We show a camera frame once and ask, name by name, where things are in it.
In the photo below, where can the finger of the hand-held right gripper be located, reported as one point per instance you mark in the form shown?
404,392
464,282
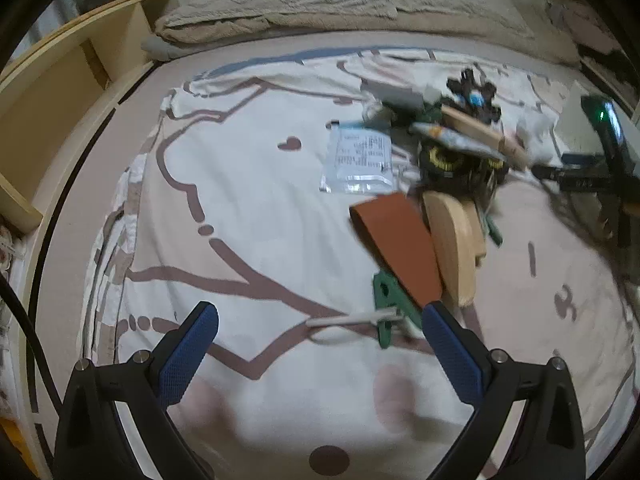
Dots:
580,175

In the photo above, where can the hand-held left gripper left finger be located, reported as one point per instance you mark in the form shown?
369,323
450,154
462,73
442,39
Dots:
185,355

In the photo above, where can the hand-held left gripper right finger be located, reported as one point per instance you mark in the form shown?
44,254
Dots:
450,355

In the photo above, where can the wooden oval board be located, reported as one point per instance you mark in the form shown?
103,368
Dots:
455,245

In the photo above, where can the pile of clothes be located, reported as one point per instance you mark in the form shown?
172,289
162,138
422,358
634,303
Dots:
590,25

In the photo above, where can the wooden stick block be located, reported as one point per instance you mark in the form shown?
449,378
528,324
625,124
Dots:
475,127

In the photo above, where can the brown leather pouch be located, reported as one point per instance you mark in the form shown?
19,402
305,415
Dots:
395,240

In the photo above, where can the white blue printed packet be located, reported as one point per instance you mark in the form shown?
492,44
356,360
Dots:
450,136

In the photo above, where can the black yellow round case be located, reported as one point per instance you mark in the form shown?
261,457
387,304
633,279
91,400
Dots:
445,160

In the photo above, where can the dark purple fuzzy ornament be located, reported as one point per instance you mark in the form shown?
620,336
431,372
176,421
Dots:
470,90

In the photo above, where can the cartoon printed blanket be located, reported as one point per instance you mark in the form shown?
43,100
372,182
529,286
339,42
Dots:
240,200

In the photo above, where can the clear plastic storage drawers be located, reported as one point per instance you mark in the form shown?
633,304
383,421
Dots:
7,260

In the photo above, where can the beige bed mattress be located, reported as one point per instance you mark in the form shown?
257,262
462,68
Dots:
100,160

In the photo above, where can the clear white label sachet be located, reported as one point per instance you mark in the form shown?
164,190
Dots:
355,155

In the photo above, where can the wooden bedside shelf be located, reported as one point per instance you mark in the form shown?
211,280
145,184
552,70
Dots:
55,100

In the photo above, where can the grey folded blanket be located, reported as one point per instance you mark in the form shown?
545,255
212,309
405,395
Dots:
157,49

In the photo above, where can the beige folded duvet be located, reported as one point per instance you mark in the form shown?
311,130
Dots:
220,27

